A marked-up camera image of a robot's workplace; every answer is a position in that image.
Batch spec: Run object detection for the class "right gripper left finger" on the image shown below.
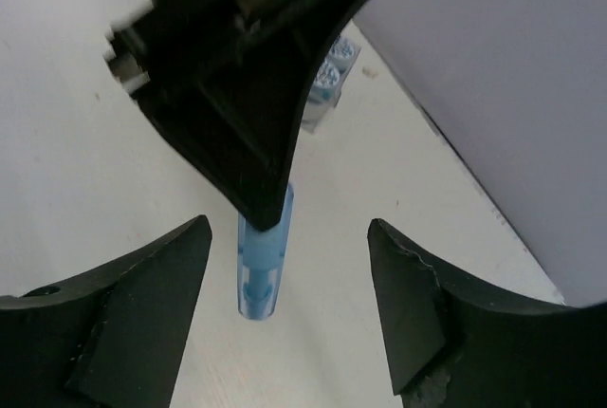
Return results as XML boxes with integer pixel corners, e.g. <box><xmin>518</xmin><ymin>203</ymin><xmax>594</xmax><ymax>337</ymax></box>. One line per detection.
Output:
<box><xmin>1</xmin><ymin>215</ymin><xmax>212</xmax><ymax>407</ymax></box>

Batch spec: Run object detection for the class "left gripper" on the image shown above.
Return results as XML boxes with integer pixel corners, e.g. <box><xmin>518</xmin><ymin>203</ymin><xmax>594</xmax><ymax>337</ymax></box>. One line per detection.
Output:
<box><xmin>106</xmin><ymin>0</ymin><xmax>368</xmax><ymax>230</ymax></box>

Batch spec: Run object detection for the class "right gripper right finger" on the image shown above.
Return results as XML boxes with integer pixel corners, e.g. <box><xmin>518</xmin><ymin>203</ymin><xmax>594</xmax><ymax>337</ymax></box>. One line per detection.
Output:
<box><xmin>367</xmin><ymin>218</ymin><xmax>606</xmax><ymax>407</ymax></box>

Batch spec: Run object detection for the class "blue lidded jar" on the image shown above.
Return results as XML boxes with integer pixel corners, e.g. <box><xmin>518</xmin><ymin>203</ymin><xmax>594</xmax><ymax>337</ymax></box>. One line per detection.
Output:
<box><xmin>302</xmin><ymin>60</ymin><xmax>341</xmax><ymax>126</ymax></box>
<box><xmin>327</xmin><ymin>35</ymin><xmax>358</xmax><ymax>72</ymax></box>

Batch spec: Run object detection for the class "blue transparent highlighter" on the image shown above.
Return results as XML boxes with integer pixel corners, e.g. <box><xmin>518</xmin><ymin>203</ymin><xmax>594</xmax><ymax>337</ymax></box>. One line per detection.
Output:
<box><xmin>237</xmin><ymin>183</ymin><xmax>294</xmax><ymax>321</ymax></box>

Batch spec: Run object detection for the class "clear transparent tray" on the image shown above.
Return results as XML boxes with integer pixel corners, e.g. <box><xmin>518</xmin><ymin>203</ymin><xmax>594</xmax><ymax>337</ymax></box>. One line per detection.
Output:
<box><xmin>301</xmin><ymin>35</ymin><xmax>360</xmax><ymax>134</ymax></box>

